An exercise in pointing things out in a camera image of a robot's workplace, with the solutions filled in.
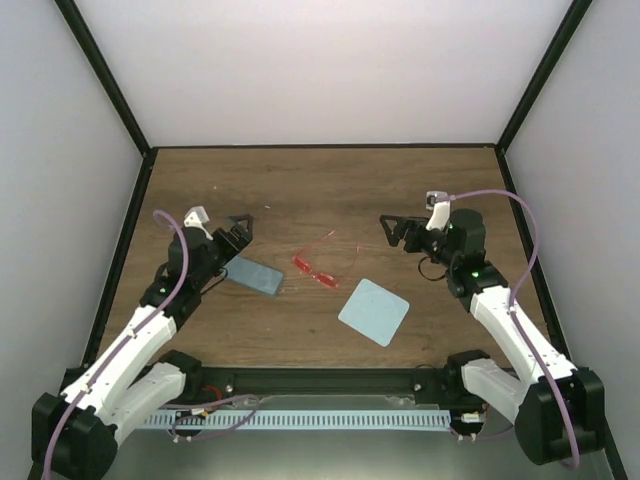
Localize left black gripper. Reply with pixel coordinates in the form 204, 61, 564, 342
196, 216, 255, 289

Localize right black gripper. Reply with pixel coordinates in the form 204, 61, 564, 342
380, 215, 459, 269

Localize teal glasses case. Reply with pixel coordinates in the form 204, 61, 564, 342
226, 257, 284, 297

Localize red transparent sunglasses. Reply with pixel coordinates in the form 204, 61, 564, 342
291, 230, 361, 290

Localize light blue cleaning cloth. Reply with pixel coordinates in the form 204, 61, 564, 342
338, 279, 410, 347

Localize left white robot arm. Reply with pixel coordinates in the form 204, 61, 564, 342
31, 206, 253, 479

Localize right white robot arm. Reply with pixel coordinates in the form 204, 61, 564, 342
379, 207, 605, 465

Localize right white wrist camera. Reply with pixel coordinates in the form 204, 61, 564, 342
425, 191, 451, 231

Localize black enclosure frame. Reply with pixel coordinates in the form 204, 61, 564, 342
54, 1, 628, 479

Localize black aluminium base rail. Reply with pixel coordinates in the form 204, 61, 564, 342
200, 367, 446, 396

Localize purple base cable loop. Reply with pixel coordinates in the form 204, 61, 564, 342
167, 393, 261, 444

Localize light blue slotted cable duct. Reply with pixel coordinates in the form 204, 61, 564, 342
140, 410, 451, 432

